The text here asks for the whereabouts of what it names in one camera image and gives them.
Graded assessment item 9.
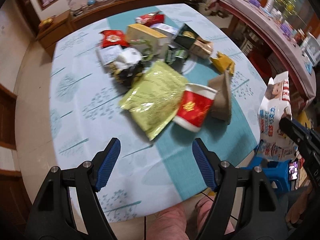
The small green packet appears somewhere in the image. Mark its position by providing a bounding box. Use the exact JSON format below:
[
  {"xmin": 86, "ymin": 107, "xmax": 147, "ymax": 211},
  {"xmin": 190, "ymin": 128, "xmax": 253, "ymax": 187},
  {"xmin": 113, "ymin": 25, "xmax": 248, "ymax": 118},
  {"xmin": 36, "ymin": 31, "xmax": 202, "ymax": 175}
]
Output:
[{"xmin": 164, "ymin": 47, "xmax": 189, "ymax": 66}]

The red paper cup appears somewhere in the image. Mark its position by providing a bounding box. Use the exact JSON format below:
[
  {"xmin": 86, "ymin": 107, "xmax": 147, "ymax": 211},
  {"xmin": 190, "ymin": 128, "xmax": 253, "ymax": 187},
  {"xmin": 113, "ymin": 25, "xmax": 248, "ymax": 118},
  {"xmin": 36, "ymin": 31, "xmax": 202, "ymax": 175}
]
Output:
[{"xmin": 173, "ymin": 83, "xmax": 217, "ymax": 133}]

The red packet with white print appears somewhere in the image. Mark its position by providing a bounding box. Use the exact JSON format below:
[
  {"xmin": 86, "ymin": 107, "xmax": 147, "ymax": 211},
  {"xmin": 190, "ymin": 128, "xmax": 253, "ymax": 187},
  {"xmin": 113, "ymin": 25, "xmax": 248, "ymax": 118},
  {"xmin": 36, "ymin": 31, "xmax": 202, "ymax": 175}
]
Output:
[{"xmin": 100, "ymin": 30, "xmax": 129, "ymax": 48}]

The silver black crumpled wrapper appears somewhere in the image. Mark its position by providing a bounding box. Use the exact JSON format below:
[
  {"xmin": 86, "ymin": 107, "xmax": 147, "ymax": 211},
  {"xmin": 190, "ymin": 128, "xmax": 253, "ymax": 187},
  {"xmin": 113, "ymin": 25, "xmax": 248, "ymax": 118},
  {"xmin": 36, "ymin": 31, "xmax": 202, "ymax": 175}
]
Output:
[{"xmin": 108, "ymin": 47, "xmax": 144, "ymax": 88}]

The beige paper packet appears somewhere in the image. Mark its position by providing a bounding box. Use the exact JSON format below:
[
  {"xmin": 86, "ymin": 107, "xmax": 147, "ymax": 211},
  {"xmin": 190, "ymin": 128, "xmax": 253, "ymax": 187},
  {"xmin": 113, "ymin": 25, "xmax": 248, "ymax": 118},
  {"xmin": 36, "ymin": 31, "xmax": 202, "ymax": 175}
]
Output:
[{"xmin": 189, "ymin": 38, "xmax": 213, "ymax": 59}]

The dark green tea box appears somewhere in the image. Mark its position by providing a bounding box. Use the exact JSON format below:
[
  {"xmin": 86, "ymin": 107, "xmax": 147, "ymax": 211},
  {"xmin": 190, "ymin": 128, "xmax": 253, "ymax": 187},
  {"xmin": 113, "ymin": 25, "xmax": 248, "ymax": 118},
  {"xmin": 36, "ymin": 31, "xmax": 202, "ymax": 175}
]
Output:
[{"xmin": 173, "ymin": 24, "xmax": 199, "ymax": 49}]

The yellow foil wrapper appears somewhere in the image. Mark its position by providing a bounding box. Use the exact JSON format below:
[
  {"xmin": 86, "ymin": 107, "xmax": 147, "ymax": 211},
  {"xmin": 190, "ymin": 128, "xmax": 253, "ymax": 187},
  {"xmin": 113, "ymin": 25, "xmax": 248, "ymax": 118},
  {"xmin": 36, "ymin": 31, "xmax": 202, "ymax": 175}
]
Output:
[{"xmin": 210, "ymin": 51, "xmax": 235, "ymax": 76}]

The patterned blue tablecloth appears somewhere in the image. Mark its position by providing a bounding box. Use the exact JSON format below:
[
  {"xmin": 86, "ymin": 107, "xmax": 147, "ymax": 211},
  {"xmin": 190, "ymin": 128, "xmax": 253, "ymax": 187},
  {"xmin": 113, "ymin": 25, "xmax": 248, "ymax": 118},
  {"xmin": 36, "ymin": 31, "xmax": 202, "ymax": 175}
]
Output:
[{"xmin": 49, "ymin": 4, "xmax": 266, "ymax": 223}]

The blue plastic stool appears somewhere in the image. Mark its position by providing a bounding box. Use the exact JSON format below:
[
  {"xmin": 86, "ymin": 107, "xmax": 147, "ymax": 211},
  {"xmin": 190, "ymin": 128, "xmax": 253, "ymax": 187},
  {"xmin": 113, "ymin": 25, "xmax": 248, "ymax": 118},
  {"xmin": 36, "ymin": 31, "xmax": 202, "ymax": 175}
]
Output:
[{"xmin": 242, "ymin": 155, "xmax": 299, "ymax": 195}]

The red wrapper far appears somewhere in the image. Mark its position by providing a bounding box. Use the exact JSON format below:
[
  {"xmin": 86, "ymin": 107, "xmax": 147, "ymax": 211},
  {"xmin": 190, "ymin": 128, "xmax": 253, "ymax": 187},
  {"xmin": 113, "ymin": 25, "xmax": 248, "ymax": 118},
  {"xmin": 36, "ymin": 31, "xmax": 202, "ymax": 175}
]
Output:
[{"xmin": 135, "ymin": 11, "xmax": 165, "ymax": 27}]

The yellow topped carton box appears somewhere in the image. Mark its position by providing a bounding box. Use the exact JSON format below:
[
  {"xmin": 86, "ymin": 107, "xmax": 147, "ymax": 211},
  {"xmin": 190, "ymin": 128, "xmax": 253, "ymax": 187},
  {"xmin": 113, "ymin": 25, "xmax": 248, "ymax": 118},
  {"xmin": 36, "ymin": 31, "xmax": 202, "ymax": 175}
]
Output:
[{"xmin": 125, "ymin": 23, "xmax": 169, "ymax": 55}]

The pink trousered leg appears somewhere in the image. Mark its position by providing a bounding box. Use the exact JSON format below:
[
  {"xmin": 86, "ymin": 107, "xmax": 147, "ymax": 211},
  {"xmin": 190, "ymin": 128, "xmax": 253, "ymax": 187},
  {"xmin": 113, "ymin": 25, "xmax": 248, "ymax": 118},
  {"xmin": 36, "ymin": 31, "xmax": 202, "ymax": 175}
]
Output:
[{"xmin": 146, "ymin": 195, "xmax": 235, "ymax": 240}]

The wooden low cabinet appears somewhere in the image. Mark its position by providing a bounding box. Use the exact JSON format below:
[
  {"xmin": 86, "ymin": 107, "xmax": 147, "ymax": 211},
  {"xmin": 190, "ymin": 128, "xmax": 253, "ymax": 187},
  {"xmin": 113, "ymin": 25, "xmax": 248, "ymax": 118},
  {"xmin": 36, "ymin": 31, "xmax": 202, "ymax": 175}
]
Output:
[{"xmin": 36, "ymin": 0, "xmax": 185, "ymax": 56}]

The green snack bag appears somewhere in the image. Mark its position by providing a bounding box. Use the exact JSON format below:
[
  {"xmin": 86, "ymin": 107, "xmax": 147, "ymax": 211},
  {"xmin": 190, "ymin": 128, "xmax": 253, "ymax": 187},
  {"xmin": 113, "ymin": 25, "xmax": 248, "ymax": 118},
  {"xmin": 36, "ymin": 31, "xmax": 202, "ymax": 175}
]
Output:
[{"xmin": 119, "ymin": 61, "xmax": 188, "ymax": 141}]

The side table with cloth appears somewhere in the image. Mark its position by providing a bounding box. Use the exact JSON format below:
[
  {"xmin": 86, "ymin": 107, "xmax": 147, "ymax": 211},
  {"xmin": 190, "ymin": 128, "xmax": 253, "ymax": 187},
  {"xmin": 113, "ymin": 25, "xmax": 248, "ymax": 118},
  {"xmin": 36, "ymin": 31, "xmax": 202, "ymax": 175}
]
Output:
[{"xmin": 216, "ymin": 0, "xmax": 317, "ymax": 105}]

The white diaper pack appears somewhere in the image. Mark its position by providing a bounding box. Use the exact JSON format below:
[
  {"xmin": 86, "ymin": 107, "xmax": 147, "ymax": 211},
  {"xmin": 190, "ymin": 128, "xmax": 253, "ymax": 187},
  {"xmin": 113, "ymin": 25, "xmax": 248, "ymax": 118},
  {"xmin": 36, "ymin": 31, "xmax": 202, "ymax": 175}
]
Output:
[{"xmin": 257, "ymin": 71, "xmax": 296, "ymax": 162}]

